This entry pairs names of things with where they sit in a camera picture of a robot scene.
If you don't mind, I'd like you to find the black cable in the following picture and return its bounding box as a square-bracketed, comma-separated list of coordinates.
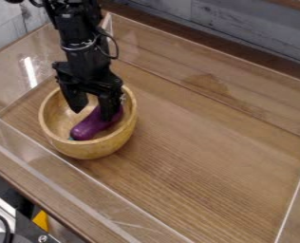
[95, 27, 119, 61]

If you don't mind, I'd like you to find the brown wooden bowl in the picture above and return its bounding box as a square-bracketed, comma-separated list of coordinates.
[37, 86, 138, 159]

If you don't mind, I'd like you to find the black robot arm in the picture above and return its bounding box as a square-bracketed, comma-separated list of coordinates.
[28, 0, 123, 122]

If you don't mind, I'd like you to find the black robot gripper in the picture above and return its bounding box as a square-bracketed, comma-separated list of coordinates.
[52, 47, 123, 122]

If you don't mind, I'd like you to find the clear acrylic corner bracket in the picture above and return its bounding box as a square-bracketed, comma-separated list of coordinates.
[102, 13, 112, 34]

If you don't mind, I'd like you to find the black and yellow equipment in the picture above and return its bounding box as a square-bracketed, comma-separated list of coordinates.
[0, 197, 61, 243]

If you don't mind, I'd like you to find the clear acrylic tray wall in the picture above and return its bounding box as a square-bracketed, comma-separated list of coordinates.
[0, 119, 191, 243]

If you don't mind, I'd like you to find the purple toy eggplant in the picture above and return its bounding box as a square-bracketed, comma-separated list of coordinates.
[68, 106, 123, 140]

